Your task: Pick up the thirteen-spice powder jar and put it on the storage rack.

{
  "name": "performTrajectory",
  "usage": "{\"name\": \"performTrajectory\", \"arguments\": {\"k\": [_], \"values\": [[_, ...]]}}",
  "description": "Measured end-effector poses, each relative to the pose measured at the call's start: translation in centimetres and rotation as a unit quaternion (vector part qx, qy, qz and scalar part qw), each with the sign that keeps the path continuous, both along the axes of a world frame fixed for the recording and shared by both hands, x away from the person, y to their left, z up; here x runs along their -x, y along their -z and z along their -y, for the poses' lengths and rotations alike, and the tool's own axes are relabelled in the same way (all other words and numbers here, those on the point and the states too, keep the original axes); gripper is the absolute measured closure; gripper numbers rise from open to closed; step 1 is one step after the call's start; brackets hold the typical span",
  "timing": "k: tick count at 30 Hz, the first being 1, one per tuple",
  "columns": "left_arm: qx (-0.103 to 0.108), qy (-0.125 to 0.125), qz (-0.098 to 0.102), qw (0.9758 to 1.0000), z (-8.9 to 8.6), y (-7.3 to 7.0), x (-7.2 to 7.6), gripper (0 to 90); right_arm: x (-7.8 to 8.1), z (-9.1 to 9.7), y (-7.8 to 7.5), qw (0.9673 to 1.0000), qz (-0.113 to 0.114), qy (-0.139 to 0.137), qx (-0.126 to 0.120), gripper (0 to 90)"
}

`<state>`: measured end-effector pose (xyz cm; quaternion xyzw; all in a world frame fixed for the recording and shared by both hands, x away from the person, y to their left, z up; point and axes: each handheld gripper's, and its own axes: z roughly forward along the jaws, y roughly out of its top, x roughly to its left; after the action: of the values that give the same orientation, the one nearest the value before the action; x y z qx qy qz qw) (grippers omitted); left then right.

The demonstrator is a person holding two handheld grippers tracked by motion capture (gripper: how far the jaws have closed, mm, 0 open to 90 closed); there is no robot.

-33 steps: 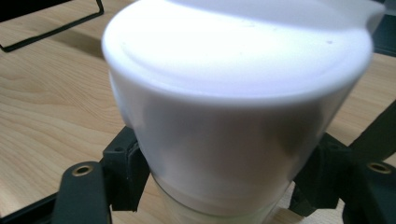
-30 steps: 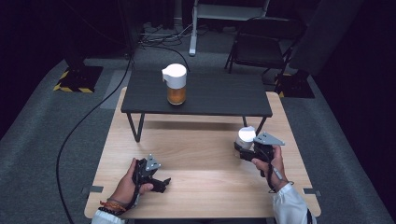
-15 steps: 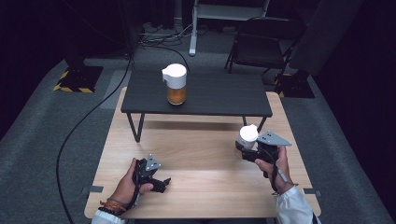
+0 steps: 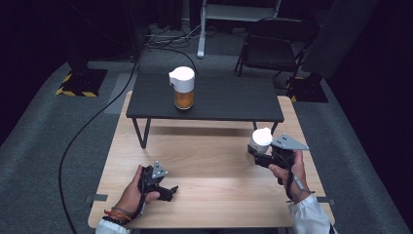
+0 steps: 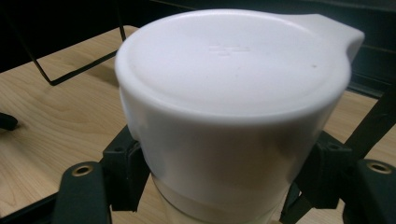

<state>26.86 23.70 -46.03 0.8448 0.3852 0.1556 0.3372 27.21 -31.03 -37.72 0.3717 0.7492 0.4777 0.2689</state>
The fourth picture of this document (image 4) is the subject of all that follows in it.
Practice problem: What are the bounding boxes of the white-capped jar with orange liquid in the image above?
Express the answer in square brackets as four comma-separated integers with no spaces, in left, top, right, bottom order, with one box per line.
[168,65,197,111]

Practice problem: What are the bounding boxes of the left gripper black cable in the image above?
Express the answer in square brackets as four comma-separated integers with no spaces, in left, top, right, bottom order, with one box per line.
[130,167,147,220]

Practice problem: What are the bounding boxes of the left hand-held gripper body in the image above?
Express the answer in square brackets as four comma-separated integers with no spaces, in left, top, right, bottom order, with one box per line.
[137,160,169,195]

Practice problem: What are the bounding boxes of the black yellow-striped stand base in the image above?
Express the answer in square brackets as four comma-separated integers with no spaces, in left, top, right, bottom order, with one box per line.
[55,67,109,98]

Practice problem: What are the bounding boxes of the bundle of floor cables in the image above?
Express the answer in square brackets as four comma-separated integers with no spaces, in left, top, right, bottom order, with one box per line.
[142,22,204,53]

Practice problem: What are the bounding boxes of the beaded bracelets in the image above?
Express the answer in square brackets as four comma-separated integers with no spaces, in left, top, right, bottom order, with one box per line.
[102,206,134,226]

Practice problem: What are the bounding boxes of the black low shelf table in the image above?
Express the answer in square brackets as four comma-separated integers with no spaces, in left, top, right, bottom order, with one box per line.
[125,72,285,150]

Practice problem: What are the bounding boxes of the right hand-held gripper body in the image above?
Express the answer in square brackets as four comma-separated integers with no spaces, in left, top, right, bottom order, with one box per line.
[259,133,310,171]

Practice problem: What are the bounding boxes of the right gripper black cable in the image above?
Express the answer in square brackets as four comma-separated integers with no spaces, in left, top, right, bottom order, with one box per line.
[282,152,316,204]

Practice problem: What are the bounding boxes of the black folding chair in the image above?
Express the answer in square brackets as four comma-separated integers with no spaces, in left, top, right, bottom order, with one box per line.
[234,17,321,80]

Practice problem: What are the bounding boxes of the person's right hand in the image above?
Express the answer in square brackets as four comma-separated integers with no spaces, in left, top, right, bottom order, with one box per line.
[268,149,312,205]

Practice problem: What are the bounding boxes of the white metal stand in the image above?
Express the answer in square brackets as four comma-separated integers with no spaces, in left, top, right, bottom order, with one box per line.
[196,0,283,59]

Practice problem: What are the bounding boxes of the long black floor cable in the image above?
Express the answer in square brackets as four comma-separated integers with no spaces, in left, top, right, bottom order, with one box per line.
[57,48,144,234]

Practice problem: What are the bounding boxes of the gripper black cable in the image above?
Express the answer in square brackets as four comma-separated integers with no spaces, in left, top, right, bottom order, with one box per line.
[130,167,147,220]
[282,152,316,204]

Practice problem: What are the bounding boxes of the person's left hand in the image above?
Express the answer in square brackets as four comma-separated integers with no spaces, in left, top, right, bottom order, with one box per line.
[115,164,161,215]

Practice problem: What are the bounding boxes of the grey slanted panel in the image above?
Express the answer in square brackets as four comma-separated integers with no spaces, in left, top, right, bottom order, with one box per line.
[301,0,382,81]

